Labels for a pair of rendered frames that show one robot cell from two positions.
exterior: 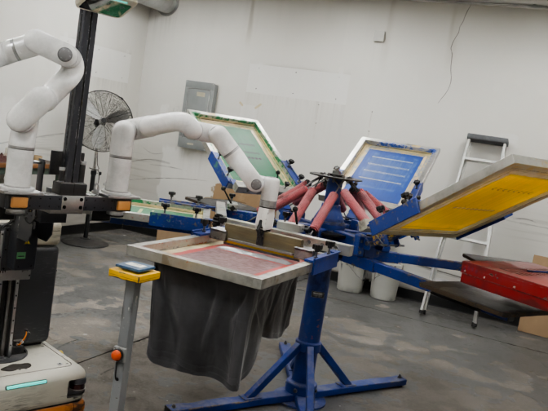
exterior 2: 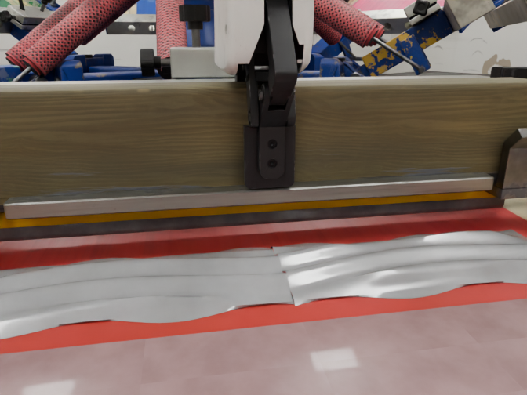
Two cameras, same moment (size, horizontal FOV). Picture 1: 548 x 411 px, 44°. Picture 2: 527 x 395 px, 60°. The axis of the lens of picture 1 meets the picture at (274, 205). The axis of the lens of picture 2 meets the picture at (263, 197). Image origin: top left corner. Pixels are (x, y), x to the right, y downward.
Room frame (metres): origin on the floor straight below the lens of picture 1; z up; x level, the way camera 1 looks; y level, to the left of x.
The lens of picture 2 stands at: (2.71, 0.20, 1.09)
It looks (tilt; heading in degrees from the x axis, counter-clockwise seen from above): 19 degrees down; 326
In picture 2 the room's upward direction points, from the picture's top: straight up
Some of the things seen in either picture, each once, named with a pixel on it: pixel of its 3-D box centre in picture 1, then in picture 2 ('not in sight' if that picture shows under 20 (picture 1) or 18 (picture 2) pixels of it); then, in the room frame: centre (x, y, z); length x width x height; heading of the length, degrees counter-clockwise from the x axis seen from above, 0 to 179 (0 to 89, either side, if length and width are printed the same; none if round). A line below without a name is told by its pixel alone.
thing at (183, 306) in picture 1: (196, 322); not in sight; (2.51, 0.23, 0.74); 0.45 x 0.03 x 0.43; 66
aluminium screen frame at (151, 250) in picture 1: (240, 254); not in sight; (2.78, 0.11, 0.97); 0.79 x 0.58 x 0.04; 156
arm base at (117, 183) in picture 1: (116, 174); not in sight; (2.87, 0.69, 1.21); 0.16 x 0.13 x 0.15; 46
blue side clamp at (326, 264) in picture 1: (321, 262); not in sight; (2.88, -0.24, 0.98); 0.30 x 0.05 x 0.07; 156
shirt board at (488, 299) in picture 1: (411, 277); not in sight; (3.20, -0.71, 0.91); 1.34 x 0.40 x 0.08; 36
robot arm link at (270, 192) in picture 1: (262, 187); not in sight; (2.97, 0.07, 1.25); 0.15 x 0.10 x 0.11; 99
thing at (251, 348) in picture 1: (270, 323); not in sight; (2.64, -0.06, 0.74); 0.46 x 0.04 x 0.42; 156
